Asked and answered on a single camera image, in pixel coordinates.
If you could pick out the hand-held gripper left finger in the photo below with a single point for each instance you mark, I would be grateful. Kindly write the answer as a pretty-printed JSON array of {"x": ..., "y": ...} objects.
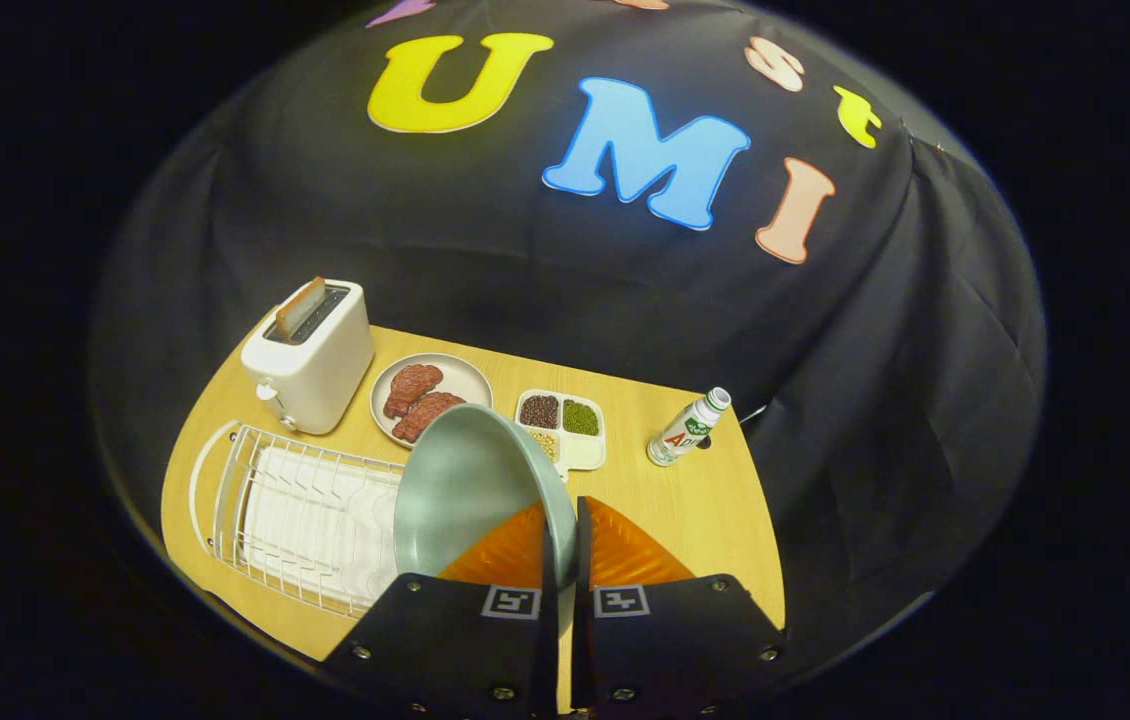
[{"x": 465, "y": 640}]

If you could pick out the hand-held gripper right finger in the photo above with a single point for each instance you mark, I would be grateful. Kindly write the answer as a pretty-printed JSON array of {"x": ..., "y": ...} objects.
[{"x": 665, "y": 640}]

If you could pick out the beige plate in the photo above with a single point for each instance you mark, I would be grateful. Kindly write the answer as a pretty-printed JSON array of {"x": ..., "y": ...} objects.
[{"x": 465, "y": 378}]

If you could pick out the white divided tray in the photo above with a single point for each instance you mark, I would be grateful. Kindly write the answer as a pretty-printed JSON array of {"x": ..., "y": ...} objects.
[{"x": 585, "y": 455}]

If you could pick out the white and green drink bottle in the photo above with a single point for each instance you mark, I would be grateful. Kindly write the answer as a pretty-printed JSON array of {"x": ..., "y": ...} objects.
[{"x": 680, "y": 435}]

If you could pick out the yellow beans pile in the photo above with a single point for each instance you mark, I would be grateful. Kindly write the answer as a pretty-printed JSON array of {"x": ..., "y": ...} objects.
[{"x": 545, "y": 443}]

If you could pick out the red meat piece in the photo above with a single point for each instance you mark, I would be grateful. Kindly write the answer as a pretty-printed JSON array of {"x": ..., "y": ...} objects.
[
  {"x": 413, "y": 388},
  {"x": 425, "y": 415}
]

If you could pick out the green beans pile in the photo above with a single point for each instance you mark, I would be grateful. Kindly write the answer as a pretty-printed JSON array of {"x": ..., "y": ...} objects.
[{"x": 581, "y": 418}]

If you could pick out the dark red beans pile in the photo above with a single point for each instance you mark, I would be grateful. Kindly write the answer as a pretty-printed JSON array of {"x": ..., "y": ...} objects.
[{"x": 539, "y": 411}]

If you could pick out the white toaster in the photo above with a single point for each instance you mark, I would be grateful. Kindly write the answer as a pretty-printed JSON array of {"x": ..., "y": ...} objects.
[{"x": 320, "y": 380}]

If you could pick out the toast slice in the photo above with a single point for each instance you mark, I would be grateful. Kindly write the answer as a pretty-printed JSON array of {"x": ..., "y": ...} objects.
[{"x": 300, "y": 307}]

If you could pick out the black backdrop cloth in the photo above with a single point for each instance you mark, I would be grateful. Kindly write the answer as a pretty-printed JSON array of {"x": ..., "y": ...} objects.
[{"x": 525, "y": 260}]

